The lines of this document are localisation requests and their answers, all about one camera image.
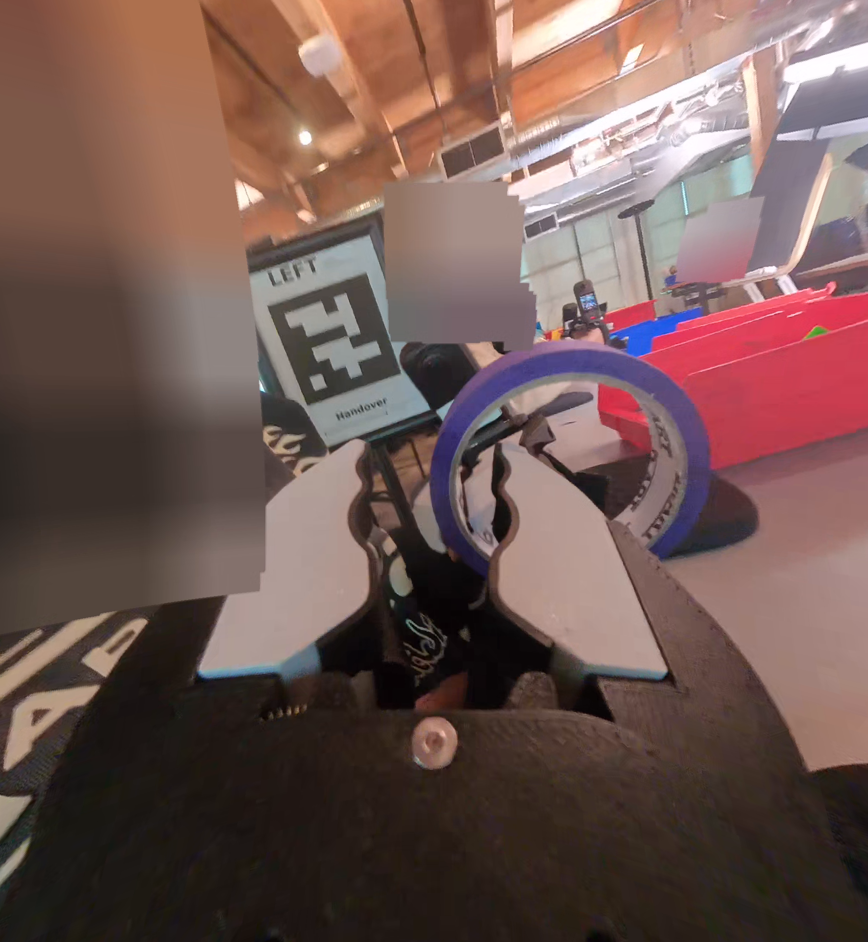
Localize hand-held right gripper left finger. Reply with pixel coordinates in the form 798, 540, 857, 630
197, 439, 382, 681

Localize blue plastic bin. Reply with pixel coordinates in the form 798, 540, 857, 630
611, 313, 659, 350

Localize black floor lamp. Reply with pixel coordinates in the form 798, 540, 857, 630
618, 199, 657, 299

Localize person's right hand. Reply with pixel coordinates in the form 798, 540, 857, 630
413, 673, 472, 711

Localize ceiling air vent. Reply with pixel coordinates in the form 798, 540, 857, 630
440, 124, 506, 181

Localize black cushioned pad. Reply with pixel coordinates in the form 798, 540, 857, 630
669, 478, 760, 560

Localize purple tape roll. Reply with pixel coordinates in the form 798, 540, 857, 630
430, 340, 713, 582

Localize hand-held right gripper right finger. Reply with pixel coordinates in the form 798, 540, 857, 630
485, 443, 670, 681

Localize white ceiling sensor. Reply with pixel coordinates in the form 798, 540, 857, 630
298, 33, 341, 76

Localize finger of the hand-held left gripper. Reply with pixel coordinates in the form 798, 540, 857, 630
460, 471, 512, 560
413, 482, 456, 554

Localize red plastic bin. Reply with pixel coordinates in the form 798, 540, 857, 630
651, 283, 840, 354
597, 309, 868, 472

